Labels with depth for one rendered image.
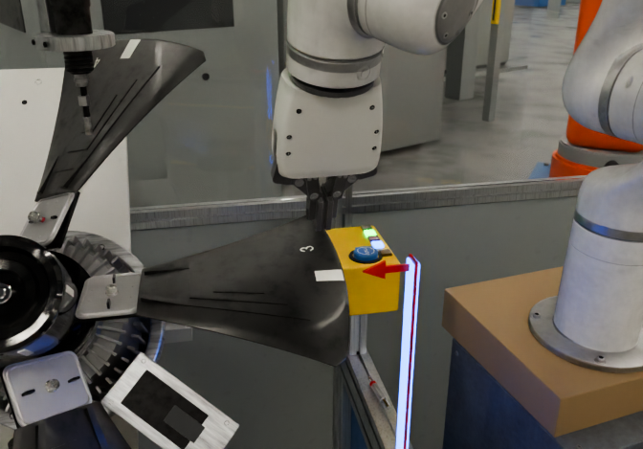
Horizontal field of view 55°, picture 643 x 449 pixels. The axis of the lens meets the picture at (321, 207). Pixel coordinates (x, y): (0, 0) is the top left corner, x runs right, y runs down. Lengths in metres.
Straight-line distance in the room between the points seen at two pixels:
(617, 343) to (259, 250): 0.53
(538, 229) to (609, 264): 0.80
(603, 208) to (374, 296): 0.37
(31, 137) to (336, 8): 0.66
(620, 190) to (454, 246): 0.80
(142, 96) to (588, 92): 0.56
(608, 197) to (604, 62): 0.17
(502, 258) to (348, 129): 1.17
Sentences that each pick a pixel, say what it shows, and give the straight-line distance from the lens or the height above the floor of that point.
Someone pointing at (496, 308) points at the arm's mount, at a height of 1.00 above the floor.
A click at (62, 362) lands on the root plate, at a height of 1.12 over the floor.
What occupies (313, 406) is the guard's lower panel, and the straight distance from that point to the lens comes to 1.77.
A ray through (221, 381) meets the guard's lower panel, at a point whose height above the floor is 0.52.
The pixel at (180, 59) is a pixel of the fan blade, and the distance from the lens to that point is 0.78.
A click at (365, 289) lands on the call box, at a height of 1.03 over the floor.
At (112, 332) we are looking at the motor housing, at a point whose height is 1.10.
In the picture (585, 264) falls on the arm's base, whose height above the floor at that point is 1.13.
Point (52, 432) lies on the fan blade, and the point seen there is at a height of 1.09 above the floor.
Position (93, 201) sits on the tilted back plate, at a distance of 0.99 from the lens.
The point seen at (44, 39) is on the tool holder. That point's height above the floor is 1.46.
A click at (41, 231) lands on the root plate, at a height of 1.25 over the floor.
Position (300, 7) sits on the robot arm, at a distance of 0.51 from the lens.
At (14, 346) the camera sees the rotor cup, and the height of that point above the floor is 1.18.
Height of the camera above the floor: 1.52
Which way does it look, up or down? 22 degrees down
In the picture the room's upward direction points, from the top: straight up
